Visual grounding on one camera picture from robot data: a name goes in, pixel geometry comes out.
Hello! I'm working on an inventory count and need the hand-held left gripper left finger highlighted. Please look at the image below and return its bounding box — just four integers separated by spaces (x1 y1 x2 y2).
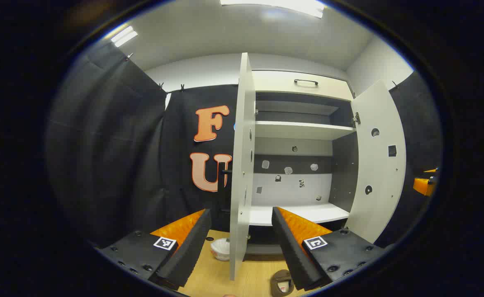
95 208 212 290

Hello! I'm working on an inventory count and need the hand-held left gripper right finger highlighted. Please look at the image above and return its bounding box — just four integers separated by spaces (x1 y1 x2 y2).
272 206 387 291

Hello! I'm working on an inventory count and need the brown plush shoe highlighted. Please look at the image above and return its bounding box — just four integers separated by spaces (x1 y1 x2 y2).
270 270 295 297

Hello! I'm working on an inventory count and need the white door with phone sticker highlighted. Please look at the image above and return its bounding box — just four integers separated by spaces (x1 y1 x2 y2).
218 52 257 281

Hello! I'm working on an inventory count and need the white shoe cabinet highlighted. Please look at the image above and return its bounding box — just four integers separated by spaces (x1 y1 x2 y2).
242 69 360 255

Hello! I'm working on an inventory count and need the white cabinet drawer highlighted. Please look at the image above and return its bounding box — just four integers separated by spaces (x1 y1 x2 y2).
252 70 354 101

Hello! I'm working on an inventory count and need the white round container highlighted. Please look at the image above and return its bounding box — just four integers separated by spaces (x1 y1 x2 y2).
210 238 231 261

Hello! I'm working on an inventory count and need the black backdrop cloth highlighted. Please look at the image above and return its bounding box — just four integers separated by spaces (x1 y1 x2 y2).
46 41 442 248

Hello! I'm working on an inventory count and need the small ceiling light panel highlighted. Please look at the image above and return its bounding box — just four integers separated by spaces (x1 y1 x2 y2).
111 26 138 47

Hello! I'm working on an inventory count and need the large ceiling light panel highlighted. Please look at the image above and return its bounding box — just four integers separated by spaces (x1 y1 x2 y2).
219 0 326 19

